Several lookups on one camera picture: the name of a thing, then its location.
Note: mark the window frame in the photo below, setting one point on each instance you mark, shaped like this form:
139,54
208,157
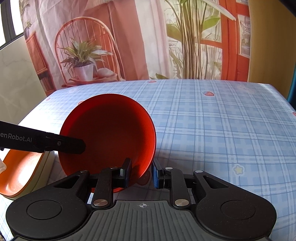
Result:
8,31

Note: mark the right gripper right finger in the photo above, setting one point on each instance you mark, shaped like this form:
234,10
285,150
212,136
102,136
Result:
172,179

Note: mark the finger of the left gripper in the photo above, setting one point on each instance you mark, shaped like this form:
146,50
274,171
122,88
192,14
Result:
69,145

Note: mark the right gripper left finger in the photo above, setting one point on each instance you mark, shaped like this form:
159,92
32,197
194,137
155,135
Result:
108,180

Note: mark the yellow wooden panel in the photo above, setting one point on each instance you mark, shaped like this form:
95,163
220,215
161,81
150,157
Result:
272,53

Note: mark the orange square bowl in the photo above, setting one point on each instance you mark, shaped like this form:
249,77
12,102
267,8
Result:
18,171

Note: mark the marble wall panel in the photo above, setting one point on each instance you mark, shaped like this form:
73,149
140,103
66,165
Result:
20,88

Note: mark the teal curtain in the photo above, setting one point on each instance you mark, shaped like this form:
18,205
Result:
292,93

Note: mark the printed room scene backdrop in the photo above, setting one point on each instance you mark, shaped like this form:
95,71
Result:
82,42

